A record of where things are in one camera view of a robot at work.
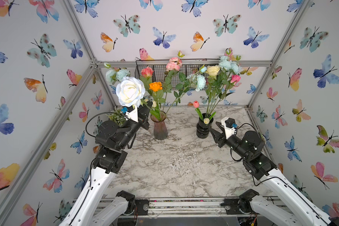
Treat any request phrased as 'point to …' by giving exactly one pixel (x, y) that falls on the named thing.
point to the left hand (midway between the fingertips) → (149, 102)
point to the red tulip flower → (196, 104)
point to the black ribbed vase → (204, 125)
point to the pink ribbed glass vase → (160, 132)
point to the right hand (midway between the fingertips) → (215, 124)
